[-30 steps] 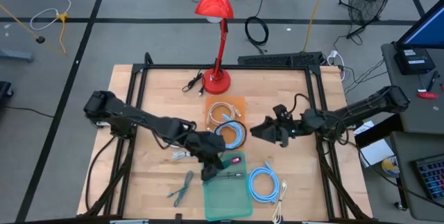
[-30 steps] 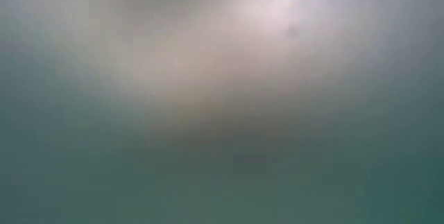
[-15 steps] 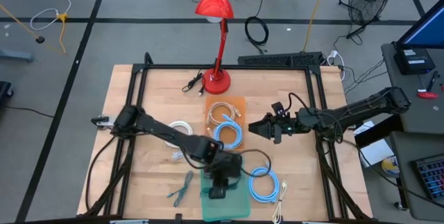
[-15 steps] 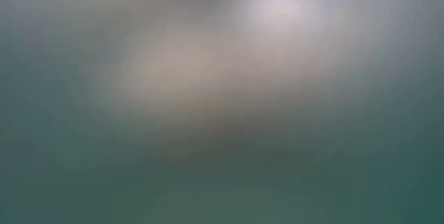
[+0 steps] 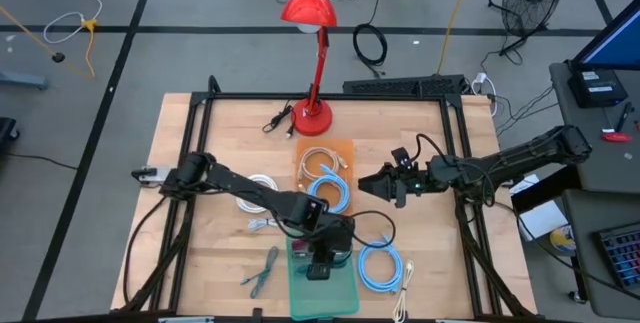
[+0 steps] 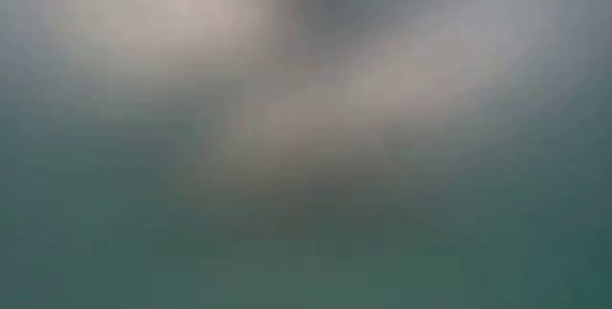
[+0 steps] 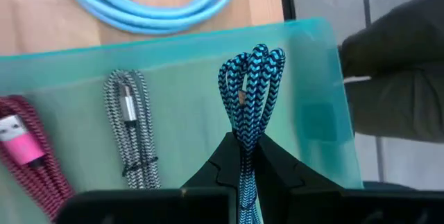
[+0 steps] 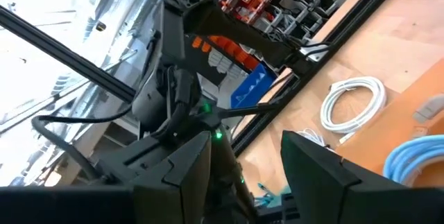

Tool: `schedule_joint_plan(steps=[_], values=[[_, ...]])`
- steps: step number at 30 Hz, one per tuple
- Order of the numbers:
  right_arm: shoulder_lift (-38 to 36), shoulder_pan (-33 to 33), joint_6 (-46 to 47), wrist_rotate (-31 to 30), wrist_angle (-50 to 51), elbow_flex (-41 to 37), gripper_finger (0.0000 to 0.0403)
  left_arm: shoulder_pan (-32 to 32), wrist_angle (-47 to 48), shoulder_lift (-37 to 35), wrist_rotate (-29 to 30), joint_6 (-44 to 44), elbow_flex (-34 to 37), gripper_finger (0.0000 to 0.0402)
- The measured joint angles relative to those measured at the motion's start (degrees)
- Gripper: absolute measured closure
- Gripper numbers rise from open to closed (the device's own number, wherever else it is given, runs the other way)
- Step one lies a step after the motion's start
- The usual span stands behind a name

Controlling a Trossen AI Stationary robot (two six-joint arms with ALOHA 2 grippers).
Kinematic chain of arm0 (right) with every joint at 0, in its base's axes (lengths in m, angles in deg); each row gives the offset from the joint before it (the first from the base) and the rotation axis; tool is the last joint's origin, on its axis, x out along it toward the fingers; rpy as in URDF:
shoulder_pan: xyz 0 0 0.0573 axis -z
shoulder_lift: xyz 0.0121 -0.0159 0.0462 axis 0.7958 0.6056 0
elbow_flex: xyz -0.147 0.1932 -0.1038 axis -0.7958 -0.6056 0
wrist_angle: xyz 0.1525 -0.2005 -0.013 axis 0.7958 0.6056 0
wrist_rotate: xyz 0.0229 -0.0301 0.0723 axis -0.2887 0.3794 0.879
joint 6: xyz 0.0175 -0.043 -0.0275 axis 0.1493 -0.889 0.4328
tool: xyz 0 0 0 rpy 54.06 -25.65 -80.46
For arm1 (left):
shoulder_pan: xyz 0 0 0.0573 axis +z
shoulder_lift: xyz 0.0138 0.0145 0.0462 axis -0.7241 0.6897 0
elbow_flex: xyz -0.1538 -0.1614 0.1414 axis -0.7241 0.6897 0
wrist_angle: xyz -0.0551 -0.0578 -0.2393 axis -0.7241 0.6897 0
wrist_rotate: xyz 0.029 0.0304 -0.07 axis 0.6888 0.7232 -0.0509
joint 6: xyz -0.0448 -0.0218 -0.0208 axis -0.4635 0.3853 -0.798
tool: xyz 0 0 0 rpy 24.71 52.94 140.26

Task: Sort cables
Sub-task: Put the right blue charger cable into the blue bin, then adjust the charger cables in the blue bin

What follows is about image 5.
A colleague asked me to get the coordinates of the orange translucent plastic bin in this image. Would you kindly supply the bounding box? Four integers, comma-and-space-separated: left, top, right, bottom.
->
294, 137, 355, 217

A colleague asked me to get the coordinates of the grey floor leg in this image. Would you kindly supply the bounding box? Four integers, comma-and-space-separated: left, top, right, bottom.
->
0, 70, 50, 90

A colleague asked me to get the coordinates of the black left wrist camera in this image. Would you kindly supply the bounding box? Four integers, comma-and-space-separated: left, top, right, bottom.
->
305, 261, 332, 282

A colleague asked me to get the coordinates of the beige ethernet cable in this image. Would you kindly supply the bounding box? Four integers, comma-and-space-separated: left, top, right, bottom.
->
298, 146, 350, 187

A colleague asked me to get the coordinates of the computer monitor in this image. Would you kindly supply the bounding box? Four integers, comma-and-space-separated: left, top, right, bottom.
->
569, 0, 640, 72

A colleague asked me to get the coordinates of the grey metal clamp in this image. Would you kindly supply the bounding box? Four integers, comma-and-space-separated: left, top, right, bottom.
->
131, 165, 171, 185

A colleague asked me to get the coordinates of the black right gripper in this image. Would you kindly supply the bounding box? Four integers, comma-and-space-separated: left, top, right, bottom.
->
358, 160, 451, 209

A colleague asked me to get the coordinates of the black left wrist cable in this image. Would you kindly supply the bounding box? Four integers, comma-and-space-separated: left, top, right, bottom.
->
349, 210, 397, 250

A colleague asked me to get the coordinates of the small white cable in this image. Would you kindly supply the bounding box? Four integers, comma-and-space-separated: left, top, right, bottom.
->
247, 216, 281, 233

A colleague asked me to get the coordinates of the yellow floor cable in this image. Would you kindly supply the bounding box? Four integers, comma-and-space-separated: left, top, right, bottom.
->
0, 5, 99, 78
437, 0, 479, 75

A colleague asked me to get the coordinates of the white box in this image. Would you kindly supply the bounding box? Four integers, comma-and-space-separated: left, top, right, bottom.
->
509, 175, 570, 242

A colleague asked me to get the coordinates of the black coiled floor cable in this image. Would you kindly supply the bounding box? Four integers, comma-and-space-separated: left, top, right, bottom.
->
352, 22, 389, 79

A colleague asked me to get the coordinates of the small red object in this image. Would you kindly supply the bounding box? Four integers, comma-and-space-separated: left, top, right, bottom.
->
602, 130, 634, 144

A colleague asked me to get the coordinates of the light blue ethernet cable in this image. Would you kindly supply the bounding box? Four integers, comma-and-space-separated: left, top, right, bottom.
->
305, 165, 351, 215
357, 235, 404, 294

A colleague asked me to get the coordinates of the thin cream cable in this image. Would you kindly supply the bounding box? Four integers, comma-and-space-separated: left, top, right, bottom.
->
391, 258, 416, 323

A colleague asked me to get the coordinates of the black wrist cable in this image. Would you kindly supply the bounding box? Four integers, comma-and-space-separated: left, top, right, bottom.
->
349, 210, 397, 250
414, 132, 454, 167

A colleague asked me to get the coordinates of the black lamp power cord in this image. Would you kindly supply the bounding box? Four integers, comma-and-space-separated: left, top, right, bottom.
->
261, 101, 297, 140

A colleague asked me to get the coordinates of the white ethernet cable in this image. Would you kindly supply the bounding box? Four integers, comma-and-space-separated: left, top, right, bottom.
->
234, 173, 280, 214

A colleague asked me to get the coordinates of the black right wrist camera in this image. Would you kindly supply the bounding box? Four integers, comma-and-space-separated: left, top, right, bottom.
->
391, 146, 417, 170

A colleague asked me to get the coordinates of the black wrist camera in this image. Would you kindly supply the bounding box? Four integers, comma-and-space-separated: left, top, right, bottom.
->
391, 146, 417, 170
305, 261, 332, 282

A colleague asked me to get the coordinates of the red desk lamp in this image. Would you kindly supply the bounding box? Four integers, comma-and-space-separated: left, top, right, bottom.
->
279, 0, 339, 138

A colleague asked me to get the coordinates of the black keyboard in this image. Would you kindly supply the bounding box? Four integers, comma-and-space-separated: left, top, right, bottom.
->
594, 221, 640, 294

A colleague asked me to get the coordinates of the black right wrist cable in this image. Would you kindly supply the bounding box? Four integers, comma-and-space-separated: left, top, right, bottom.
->
414, 132, 454, 167

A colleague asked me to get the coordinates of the black box device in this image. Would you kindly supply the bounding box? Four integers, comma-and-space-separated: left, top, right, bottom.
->
567, 60, 629, 109

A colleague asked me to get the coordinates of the black pen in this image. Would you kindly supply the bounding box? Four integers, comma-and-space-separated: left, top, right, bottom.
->
615, 102, 632, 133

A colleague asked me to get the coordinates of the black caster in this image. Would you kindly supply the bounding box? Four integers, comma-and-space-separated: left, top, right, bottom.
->
0, 116, 21, 145

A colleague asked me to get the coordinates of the round yellow blue object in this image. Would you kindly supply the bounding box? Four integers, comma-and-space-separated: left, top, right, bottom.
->
549, 225, 576, 254

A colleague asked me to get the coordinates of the black power strip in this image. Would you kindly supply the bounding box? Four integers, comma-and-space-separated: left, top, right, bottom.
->
342, 73, 467, 97

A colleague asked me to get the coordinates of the green translucent plastic bin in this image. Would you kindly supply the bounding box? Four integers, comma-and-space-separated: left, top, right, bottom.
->
285, 235, 361, 322

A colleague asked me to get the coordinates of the black aluminium table frame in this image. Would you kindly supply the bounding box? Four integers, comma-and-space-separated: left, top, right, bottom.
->
109, 75, 539, 323

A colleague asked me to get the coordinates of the white charger with cable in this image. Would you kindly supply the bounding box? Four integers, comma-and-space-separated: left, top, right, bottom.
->
472, 71, 499, 117

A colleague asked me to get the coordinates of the grey side desk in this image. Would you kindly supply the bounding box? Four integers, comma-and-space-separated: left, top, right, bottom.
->
548, 60, 640, 304

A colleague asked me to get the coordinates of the white floor cable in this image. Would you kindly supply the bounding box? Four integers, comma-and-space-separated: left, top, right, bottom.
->
42, 0, 104, 45

